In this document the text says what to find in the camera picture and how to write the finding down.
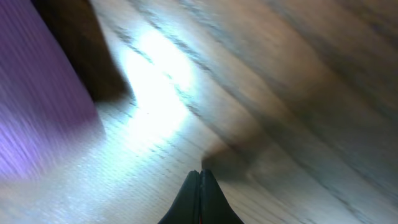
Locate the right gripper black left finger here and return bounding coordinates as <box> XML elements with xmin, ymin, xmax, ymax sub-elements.
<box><xmin>159</xmin><ymin>170</ymin><xmax>200</xmax><ymax>224</ymax></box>

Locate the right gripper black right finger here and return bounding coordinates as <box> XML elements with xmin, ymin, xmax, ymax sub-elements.
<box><xmin>200</xmin><ymin>169</ymin><xmax>244</xmax><ymax>224</ymax></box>

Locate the purple microfibre cloth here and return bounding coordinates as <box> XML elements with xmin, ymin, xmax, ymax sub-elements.
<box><xmin>1</xmin><ymin>0</ymin><xmax>103</xmax><ymax>181</ymax></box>

